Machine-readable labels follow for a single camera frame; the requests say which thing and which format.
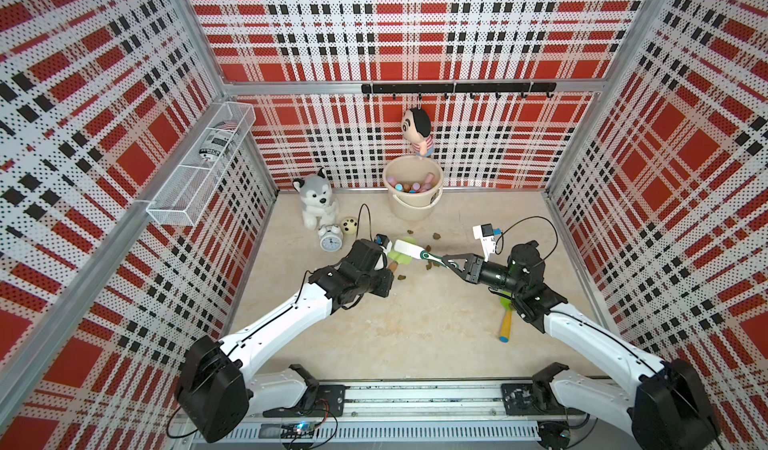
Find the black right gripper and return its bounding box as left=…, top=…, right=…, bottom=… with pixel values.
left=442, top=254, right=525, bottom=297

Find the white brush green handle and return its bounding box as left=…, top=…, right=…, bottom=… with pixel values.
left=396, top=239, right=445, bottom=266

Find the green trowel yellow handle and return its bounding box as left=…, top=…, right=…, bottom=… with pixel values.
left=499, top=292, right=515, bottom=343

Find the purple square trowel pink handle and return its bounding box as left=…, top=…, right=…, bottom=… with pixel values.
left=420, top=173, right=435, bottom=192

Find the light green trowel wooden handle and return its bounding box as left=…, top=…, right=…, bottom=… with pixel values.
left=386, top=240, right=412, bottom=273

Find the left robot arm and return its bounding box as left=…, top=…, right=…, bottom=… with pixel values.
left=174, top=234, right=394, bottom=443

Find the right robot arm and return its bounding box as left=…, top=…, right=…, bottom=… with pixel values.
left=440, top=241, right=720, bottom=449

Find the beige plastic bucket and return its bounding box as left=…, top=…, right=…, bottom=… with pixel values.
left=382, top=155, right=444, bottom=222

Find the panda face squishy ball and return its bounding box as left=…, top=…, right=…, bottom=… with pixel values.
left=340, top=217, right=359, bottom=235

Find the white alarm clock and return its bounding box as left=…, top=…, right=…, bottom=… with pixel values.
left=317, top=224, right=343, bottom=253

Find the grey white husky plush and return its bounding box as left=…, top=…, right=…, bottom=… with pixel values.
left=292, top=169, right=339, bottom=230

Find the doll with black hat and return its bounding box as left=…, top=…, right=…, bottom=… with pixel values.
left=401, top=107, right=434, bottom=157

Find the green circuit board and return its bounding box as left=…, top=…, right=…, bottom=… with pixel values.
left=258, top=422, right=316, bottom=440

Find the can in shelf basket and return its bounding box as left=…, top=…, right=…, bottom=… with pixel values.
left=198, top=120, right=237, bottom=162

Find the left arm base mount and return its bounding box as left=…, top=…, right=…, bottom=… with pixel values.
left=259, top=364, right=347, bottom=418

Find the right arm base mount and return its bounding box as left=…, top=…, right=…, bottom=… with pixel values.
left=501, top=362, right=569, bottom=416

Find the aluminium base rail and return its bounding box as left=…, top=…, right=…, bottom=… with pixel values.
left=212, top=379, right=636, bottom=449

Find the black hook rail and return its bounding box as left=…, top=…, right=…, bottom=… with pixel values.
left=361, top=81, right=557, bottom=96

